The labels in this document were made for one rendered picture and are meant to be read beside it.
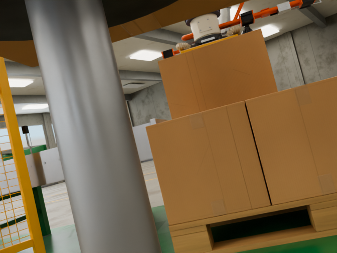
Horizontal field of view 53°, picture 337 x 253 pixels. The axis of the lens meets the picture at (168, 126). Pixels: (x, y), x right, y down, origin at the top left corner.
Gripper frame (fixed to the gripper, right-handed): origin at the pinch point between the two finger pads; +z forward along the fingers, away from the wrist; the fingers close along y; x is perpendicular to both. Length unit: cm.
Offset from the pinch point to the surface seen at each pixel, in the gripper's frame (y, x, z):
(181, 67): 21, 44, 33
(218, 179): 79, 32, 94
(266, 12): -0.1, -10.3, 17.1
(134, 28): 44, 30, 177
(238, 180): 81, 25, 94
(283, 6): -0.4, -20.5, 17.2
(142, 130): 51, 70, 49
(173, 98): 37, 52, 33
